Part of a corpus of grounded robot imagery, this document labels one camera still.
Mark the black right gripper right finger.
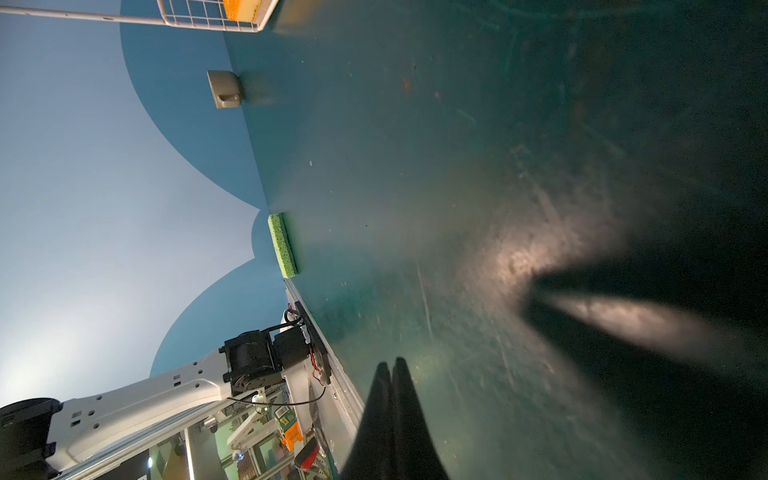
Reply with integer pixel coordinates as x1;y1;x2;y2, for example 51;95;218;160
391;357;448;480

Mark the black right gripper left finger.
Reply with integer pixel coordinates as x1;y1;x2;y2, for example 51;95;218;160
340;362;393;480

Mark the green sponge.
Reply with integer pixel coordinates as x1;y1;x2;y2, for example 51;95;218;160
268;214;298;279

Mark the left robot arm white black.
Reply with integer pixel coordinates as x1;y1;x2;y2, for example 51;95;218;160
1;327;310;479

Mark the beige ceramic mug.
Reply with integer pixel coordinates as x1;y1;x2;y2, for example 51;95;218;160
206;70;244;109

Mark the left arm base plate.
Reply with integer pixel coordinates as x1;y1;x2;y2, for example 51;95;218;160
294;301;332;385

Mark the white wire three-tier shelf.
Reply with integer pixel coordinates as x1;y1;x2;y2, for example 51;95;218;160
1;0;279;33

